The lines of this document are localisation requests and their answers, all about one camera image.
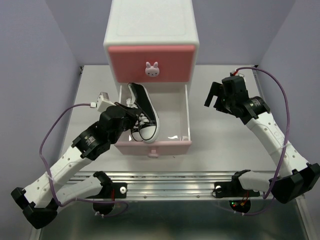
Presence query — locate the black sneaker back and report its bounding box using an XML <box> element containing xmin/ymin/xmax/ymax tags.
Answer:
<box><xmin>126</xmin><ymin>83</ymin><xmax>160</xmax><ymax>144</ymax></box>

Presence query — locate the black sneaker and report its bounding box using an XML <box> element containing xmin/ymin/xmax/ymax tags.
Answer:
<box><xmin>126</xmin><ymin>83</ymin><xmax>160</xmax><ymax>144</ymax></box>
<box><xmin>130</xmin><ymin>121</ymin><xmax>144</xmax><ymax>142</ymax></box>

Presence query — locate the light pink drawer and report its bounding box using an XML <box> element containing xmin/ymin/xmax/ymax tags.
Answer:
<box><xmin>115</xmin><ymin>82</ymin><xmax>192</xmax><ymax>157</ymax></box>

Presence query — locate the pink front white drawer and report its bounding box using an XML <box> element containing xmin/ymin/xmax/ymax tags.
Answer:
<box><xmin>107</xmin><ymin>45</ymin><xmax>196</xmax><ymax>83</ymax></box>

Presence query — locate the black sneaker front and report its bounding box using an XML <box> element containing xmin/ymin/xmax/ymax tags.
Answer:
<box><xmin>130</xmin><ymin>121</ymin><xmax>144</xmax><ymax>142</ymax></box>

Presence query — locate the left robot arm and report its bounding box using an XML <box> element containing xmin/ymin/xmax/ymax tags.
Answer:
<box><xmin>11</xmin><ymin>102</ymin><xmax>141</xmax><ymax>229</ymax></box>

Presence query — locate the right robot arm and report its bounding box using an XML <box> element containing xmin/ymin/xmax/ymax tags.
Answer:
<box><xmin>204</xmin><ymin>75</ymin><xmax>320</xmax><ymax>204</ymax></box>

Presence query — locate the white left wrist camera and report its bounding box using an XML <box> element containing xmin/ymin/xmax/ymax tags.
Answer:
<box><xmin>89</xmin><ymin>92</ymin><xmax>115</xmax><ymax>113</ymax></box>

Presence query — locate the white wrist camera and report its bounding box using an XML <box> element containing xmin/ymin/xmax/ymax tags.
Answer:
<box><xmin>229</xmin><ymin>69</ymin><xmax>246</xmax><ymax>82</ymax></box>
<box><xmin>89</xmin><ymin>92</ymin><xmax>115</xmax><ymax>113</ymax></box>

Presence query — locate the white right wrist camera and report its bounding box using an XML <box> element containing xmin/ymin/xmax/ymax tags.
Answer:
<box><xmin>229</xmin><ymin>69</ymin><xmax>246</xmax><ymax>82</ymax></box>

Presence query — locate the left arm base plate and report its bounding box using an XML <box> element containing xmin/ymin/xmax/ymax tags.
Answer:
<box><xmin>94</xmin><ymin>182</ymin><xmax>128</xmax><ymax>200</ymax></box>

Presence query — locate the aluminium mounting rail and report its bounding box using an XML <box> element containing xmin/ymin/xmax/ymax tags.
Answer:
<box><xmin>39</xmin><ymin>170</ymin><xmax>306</xmax><ymax>201</ymax></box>

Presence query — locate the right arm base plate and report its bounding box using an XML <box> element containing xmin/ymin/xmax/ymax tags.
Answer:
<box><xmin>211</xmin><ymin>181</ymin><xmax>260</xmax><ymax>199</ymax></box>

